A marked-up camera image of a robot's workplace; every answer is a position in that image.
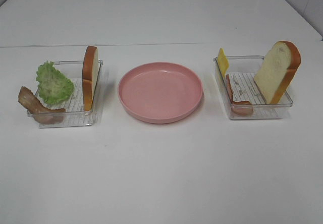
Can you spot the left clear plastic tray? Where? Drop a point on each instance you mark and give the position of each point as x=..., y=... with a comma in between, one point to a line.
x=75, y=115

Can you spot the green lettuce leaf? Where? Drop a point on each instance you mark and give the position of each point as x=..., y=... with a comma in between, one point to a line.
x=54, y=87

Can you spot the bacon strip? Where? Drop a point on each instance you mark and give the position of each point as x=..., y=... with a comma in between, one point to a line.
x=41, y=113
x=242, y=108

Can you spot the bread slice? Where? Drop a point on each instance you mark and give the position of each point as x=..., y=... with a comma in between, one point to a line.
x=277, y=70
x=89, y=76

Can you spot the clear plastic tray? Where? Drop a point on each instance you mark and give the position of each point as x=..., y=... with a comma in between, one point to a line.
x=75, y=115
x=240, y=94

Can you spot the right clear plastic tray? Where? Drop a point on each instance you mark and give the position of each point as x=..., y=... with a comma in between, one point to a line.
x=240, y=94

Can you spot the pink round plate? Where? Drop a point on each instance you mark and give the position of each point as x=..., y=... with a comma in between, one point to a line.
x=160, y=92

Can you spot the yellow cheese slice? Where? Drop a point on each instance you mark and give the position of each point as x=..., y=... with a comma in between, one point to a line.
x=223, y=62

